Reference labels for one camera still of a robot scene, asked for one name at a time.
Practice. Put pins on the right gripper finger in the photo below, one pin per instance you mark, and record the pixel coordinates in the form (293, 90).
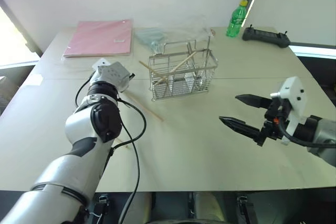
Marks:
(240, 125)
(253, 100)

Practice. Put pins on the pink folder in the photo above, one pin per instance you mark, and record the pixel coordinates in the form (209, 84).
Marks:
(98, 37)

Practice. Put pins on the green plastic bottle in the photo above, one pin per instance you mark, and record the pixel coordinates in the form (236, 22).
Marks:
(237, 20)

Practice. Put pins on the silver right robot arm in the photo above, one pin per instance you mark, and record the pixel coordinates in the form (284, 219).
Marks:
(325, 134)

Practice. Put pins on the wooden chopstick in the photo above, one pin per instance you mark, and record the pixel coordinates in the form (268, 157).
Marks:
(124, 144)
(147, 108)
(181, 64)
(149, 68)

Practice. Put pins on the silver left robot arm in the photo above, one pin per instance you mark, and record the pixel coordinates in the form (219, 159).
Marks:
(78, 121)

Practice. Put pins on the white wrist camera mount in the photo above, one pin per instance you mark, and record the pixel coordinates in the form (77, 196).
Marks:
(294, 95)
(115, 73)

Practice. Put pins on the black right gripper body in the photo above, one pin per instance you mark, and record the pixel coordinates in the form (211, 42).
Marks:
(274, 127)

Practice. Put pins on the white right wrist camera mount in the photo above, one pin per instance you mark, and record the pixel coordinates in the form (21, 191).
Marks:
(294, 95)

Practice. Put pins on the light blue plastic pack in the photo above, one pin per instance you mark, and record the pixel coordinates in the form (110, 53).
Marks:
(151, 36)

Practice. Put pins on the black remote controller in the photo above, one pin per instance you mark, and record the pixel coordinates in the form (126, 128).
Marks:
(266, 36)

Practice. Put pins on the black clamp under table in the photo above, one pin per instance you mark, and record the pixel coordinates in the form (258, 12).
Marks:
(243, 204)
(102, 204)

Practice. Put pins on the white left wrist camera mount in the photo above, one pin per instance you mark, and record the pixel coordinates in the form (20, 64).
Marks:
(115, 73)

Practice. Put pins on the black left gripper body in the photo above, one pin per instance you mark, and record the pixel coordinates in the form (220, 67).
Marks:
(132, 76)

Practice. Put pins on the clear plastic bag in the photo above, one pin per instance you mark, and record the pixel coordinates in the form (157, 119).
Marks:
(189, 28)

